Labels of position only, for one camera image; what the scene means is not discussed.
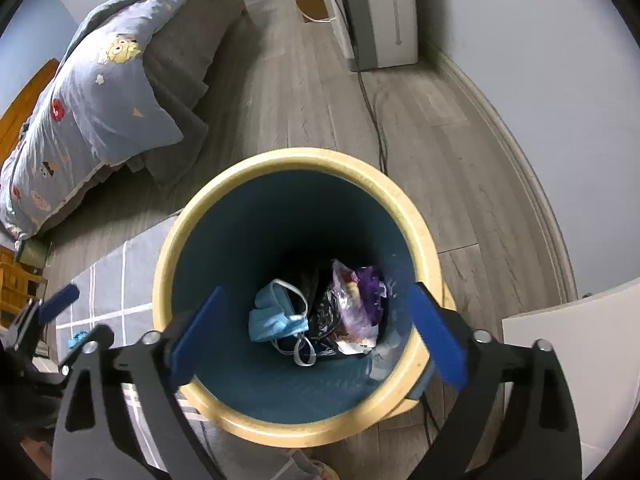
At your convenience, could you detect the light blue face mask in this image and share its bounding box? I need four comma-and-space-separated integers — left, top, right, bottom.
248, 278, 317, 367
67, 330, 88, 350

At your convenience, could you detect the purple snack wrapper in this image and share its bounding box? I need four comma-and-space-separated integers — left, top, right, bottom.
329, 260, 387, 356

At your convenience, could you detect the black plastic bag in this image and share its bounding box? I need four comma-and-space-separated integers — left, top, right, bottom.
305, 284, 342, 358

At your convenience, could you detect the small green trash bin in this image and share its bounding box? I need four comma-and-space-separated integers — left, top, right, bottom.
15, 237, 50, 269

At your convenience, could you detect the yellow rimmed teal trash bin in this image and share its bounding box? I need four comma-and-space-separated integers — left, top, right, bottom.
152, 148, 452, 448

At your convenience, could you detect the wooden chair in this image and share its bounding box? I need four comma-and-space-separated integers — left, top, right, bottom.
0, 246, 47, 328

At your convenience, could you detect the grey checked floor mat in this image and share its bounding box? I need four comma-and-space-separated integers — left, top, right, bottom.
55, 216, 321, 480

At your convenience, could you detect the blue cartoon duvet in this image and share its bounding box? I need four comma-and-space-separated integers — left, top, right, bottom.
1, 0, 191, 240

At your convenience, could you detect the grey bed sheet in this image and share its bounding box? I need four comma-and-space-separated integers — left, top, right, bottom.
139, 0, 245, 192

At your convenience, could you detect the white air purifier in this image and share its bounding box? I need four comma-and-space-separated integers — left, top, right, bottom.
326, 0, 419, 72

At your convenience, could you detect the wooden bed frame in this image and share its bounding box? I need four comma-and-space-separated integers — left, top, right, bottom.
0, 58, 58, 164

